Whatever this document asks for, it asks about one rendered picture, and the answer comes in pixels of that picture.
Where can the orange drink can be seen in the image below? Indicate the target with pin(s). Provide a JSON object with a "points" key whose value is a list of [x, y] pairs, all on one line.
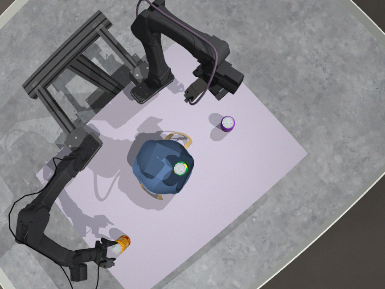
{"points": [[123, 242]]}

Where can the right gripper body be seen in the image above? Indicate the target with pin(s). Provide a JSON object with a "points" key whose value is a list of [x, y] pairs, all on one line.
{"points": [[99, 253]]}

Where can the green and yellow drink can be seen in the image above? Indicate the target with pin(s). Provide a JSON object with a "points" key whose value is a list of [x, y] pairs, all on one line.
{"points": [[181, 168]]}

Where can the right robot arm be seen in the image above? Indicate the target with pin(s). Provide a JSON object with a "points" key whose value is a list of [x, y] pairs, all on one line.
{"points": [[33, 219]]}

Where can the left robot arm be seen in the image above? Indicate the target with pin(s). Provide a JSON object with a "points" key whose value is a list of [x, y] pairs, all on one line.
{"points": [[149, 25]]}

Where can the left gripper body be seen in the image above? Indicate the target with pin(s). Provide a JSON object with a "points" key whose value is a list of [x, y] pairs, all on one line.
{"points": [[200, 84]]}

